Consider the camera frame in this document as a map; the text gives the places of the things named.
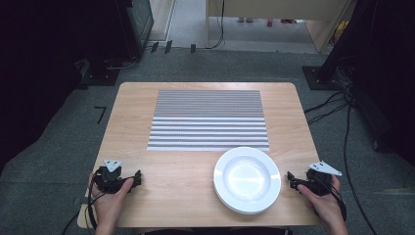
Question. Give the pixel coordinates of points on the black flat stand base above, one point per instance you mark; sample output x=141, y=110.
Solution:
x=99, y=73

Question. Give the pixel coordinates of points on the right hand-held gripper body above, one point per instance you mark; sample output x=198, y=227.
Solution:
x=319, y=182

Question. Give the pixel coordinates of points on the person's dark clothing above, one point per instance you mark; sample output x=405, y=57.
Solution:
x=212, y=231

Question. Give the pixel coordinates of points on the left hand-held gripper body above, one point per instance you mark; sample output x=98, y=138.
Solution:
x=109, y=181

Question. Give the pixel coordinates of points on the grey striped placemat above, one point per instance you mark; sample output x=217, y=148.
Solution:
x=208, y=120

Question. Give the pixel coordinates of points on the black glass-front cabinet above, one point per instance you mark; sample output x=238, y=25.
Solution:
x=138, y=23

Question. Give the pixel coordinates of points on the person's right hand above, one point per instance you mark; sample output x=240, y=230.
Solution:
x=324, y=207

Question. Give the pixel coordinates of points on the white plate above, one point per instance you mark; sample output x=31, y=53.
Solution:
x=247, y=178
x=228, y=207

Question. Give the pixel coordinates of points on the black square stand base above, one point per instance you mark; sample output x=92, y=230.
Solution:
x=314, y=78

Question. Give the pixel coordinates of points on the person's left hand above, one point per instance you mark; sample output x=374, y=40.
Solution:
x=109, y=205

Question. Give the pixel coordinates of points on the black tape strip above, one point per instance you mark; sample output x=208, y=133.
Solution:
x=193, y=48
x=168, y=47
x=154, y=47

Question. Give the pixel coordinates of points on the black tape corner mark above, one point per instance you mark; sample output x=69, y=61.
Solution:
x=101, y=113

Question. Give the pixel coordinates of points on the dark curtain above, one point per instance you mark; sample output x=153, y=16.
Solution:
x=385, y=65
x=39, y=65

